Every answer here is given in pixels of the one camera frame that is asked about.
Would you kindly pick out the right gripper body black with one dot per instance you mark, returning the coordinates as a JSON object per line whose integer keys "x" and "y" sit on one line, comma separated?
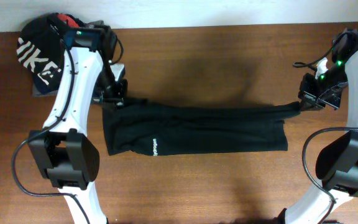
{"x": 325, "y": 89}

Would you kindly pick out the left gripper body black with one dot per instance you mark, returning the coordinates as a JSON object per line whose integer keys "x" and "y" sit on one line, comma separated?
{"x": 108, "y": 91}

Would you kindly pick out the black t-shirt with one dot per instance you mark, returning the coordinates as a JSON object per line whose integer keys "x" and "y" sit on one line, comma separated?
{"x": 153, "y": 129}

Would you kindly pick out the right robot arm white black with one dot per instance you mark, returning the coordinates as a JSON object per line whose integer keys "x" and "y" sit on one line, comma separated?
{"x": 336, "y": 179}

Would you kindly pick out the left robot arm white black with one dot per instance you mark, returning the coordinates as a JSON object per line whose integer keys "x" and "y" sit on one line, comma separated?
{"x": 61, "y": 149}

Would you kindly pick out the navy red trimmed folded shirt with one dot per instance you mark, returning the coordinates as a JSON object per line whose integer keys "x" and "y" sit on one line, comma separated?
{"x": 70, "y": 20}

